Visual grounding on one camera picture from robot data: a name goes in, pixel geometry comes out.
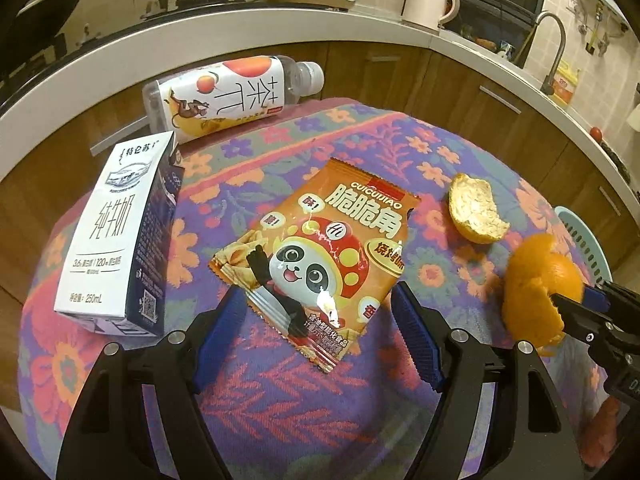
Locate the small orange peel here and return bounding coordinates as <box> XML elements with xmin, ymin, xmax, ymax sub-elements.
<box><xmin>447</xmin><ymin>173</ymin><xmax>511</xmax><ymax>244</ymax></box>

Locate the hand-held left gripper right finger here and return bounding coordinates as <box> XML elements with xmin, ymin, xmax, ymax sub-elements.
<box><xmin>392</xmin><ymin>281</ymin><xmax>586</xmax><ymax>480</ymax></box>

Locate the orange panda snack packet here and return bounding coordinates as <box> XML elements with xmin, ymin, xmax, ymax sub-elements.
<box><xmin>209</xmin><ymin>157</ymin><xmax>421</xmax><ymax>374</ymax></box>

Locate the white electric kettle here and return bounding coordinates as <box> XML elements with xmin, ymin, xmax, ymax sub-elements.
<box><xmin>402</xmin><ymin>0</ymin><xmax>460</xmax><ymax>30</ymax></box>

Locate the yellow dish soap bottle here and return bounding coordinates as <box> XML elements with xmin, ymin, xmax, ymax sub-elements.
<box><xmin>552</xmin><ymin>60</ymin><xmax>582</xmax><ymax>106</ymax></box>

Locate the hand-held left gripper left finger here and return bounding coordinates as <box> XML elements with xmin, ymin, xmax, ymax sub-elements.
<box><xmin>56</xmin><ymin>284</ymin><xmax>248</xmax><ymax>480</ymax></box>

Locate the large orange peel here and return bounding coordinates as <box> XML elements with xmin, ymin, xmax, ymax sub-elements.
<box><xmin>502</xmin><ymin>234</ymin><xmax>586</xmax><ymax>358</ymax></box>

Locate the black wok with lid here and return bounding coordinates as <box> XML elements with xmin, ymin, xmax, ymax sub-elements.
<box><xmin>9</xmin><ymin>0</ymin><xmax>98</xmax><ymax>28</ymax></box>

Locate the clear plastic drink bottle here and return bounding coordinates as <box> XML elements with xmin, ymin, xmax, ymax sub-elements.
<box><xmin>142</xmin><ymin>55</ymin><xmax>325</xmax><ymax>144</ymax></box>

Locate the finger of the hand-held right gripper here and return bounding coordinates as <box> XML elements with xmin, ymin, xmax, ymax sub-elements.
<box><xmin>581</xmin><ymin>280</ymin><xmax>640</xmax><ymax>322</ymax></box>
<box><xmin>550</xmin><ymin>294</ymin><xmax>618</xmax><ymax>357</ymax></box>

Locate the metal faucet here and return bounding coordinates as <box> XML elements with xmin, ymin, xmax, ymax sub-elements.
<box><xmin>515</xmin><ymin>12</ymin><xmax>568</xmax><ymax>95</ymax></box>

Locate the teal plastic basket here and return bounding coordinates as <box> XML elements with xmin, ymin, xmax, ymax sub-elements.
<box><xmin>552</xmin><ymin>205</ymin><xmax>615</xmax><ymax>283</ymax></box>

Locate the white and blue milk carton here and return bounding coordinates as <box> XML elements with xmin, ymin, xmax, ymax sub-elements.
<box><xmin>54</xmin><ymin>131</ymin><xmax>185</xmax><ymax>337</ymax></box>

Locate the floral tablecloth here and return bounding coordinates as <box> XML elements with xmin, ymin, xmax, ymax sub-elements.
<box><xmin>17</xmin><ymin>97</ymin><xmax>617</xmax><ymax>480</ymax></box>

